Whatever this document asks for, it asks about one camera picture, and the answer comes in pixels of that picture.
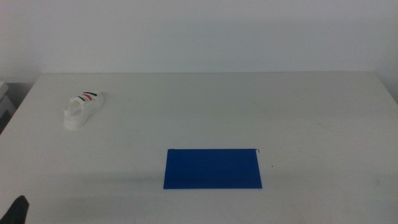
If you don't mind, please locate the white shoe with striped straps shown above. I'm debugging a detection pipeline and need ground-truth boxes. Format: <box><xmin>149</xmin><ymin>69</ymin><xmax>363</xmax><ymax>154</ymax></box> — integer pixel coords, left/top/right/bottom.
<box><xmin>63</xmin><ymin>91</ymin><xmax>104</xmax><ymax>129</ymax></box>

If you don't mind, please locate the blue rectangular mat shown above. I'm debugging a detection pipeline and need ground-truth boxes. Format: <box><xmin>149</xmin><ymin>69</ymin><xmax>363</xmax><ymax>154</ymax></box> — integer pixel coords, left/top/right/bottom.
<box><xmin>163</xmin><ymin>148</ymin><xmax>263</xmax><ymax>190</ymax></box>

